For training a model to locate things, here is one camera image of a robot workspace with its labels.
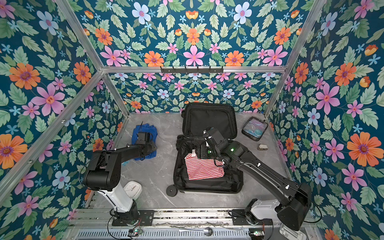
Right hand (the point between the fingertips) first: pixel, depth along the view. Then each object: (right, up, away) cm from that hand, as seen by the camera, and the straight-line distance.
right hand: (200, 150), depth 73 cm
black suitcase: (-2, +19, +34) cm, 39 cm away
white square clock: (-37, -22, +7) cm, 43 cm away
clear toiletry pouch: (+41, +10, +38) cm, 57 cm away
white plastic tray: (+42, -38, -6) cm, 57 cm away
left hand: (-30, +1, +25) cm, 39 cm away
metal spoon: (+4, -37, -6) cm, 37 cm away
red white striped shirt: (-1, -13, +13) cm, 18 cm away
